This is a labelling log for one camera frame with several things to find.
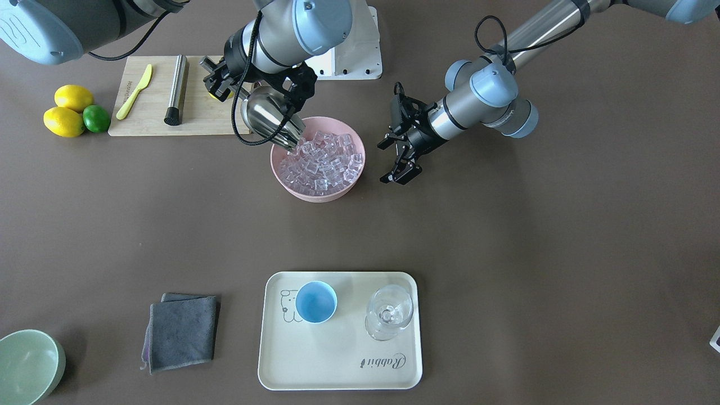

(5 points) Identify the cream serving tray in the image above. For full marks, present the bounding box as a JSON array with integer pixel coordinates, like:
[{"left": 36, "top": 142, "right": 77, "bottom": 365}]
[{"left": 258, "top": 271, "right": 424, "bottom": 390}]

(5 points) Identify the halved lemon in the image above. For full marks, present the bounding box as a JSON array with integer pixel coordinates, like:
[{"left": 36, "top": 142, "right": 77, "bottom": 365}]
[{"left": 206, "top": 85, "right": 234, "bottom": 102}]

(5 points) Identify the yellow plastic knife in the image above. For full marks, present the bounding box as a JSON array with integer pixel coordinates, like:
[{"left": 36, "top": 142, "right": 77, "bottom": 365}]
[{"left": 115, "top": 64, "right": 154, "bottom": 120}]

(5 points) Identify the blue plastic cup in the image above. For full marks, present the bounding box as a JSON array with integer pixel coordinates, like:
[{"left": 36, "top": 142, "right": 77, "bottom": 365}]
[{"left": 295, "top": 280, "right": 339, "bottom": 323}]

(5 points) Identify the pink bowl of ice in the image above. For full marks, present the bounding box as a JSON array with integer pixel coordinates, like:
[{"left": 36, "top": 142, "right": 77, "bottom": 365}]
[{"left": 271, "top": 117, "right": 366, "bottom": 203}]

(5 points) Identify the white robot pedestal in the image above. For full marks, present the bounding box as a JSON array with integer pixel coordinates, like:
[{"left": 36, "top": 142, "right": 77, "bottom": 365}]
[{"left": 306, "top": 1, "right": 383, "bottom": 80}]

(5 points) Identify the steel muddler black tip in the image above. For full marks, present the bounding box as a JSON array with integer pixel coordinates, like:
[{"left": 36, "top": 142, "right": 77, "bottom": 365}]
[{"left": 164, "top": 55, "right": 188, "bottom": 126}]

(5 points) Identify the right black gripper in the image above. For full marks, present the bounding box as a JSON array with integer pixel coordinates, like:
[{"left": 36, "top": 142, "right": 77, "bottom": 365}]
[{"left": 202, "top": 56, "right": 317, "bottom": 119}]

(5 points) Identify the whole yellow lemon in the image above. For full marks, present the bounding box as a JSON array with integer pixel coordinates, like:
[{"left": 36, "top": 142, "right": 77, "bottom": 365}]
[
  {"left": 53, "top": 84, "right": 95, "bottom": 113},
  {"left": 43, "top": 107, "right": 86, "bottom": 138}
]

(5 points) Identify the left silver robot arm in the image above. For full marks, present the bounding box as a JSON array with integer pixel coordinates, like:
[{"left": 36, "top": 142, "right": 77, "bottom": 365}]
[{"left": 378, "top": 1, "right": 615, "bottom": 185}]

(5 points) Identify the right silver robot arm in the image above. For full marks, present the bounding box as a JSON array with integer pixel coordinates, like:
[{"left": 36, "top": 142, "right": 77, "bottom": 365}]
[{"left": 2, "top": 1, "right": 353, "bottom": 114}]

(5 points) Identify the clear wine glass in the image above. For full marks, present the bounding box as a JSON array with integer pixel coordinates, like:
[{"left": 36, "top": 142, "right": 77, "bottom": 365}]
[{"left": 365, "top": 284, "right": 416, "bottom": 341}]

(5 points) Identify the folded grey cloth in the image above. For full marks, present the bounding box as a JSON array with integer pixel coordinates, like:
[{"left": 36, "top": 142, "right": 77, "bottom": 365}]
[{"left": 141, "top": 292, "right": 219, "bottom": 375}]

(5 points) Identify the green ceramic bowl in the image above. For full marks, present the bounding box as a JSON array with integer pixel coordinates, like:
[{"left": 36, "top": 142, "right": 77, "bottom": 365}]
[{"left": 1, "top": 329, "right": 65, "bottom": 404}]

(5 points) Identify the green lime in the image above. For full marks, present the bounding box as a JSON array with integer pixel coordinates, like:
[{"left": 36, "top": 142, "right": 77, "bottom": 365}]
[{"left": 82, "top": 105, "right": 111, "bottom": 133}]

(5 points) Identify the bamboo cutting board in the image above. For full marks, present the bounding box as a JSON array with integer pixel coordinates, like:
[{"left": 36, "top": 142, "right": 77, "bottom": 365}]
[{"left": 108, "top": 56, "right": 233, "bottom": 137}]

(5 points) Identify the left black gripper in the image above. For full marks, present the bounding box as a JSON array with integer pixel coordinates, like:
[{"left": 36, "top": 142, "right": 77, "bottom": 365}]
[{"left": 376, "top": 82, "right": 447, "bottom": 185}]

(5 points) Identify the metal ice scoop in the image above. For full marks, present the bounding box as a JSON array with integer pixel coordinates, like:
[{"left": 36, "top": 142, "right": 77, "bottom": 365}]
[{"left": 226, "top": 61, "right": 305, "bottom": 151}]

